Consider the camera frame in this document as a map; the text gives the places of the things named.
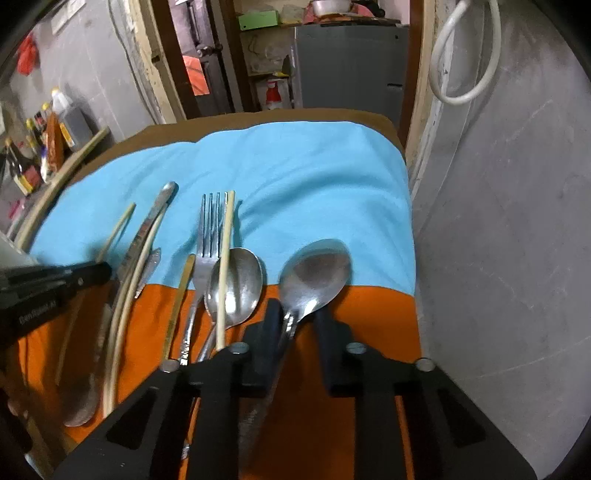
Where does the large steel spoon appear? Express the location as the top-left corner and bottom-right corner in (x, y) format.
(238, 239), (351, 468)

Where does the gold long-handled spoon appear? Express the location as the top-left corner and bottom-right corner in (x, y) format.
(161, 254), (195, 361)

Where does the steel fork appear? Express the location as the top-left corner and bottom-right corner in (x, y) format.
(179, 192), (228, 366)

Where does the patterned-handle steel spoon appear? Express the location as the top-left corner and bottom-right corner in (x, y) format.
(63, 181), (178, 427)

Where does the pale wooden chopstick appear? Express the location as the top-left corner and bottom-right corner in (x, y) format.
(215, 190), (235, 352)

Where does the blue and orange cloth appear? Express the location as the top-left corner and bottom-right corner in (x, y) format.
(19, 121), (421, 479)

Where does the dark sauce bottle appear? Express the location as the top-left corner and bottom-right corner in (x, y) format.
(5, 137), (42, 196)

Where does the orange chili powder packet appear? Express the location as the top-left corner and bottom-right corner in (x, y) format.
(46, 112), (64, 173)

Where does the brown stool top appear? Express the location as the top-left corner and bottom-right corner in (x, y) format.
(66, 108), (404, 187)

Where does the red plastic bag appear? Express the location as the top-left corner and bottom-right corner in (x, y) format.
(17, 32), (39, 76)

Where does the grey refrigerator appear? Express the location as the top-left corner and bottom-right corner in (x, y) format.
(290, 23), (409, 126)

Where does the green box on shelf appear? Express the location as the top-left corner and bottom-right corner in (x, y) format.
(238, 10), (280, 31)

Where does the steel bowl on fridge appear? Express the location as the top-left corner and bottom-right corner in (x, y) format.
(311, 0), (352, 17)

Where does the white hose loop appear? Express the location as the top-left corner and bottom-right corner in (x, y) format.
(427, 0), (503, 106)

